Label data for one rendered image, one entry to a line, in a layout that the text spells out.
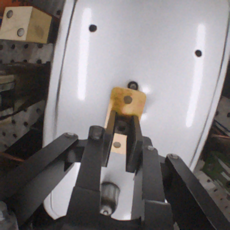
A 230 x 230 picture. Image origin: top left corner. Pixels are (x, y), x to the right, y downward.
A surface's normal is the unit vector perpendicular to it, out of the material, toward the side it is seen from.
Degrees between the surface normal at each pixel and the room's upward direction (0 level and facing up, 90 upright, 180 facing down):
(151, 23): 0
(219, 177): 78
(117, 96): 11
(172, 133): 0
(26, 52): 0
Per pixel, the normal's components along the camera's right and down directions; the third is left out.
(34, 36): 0.98, 0.21
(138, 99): -0.11, 0.44
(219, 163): -0.97, -0.14
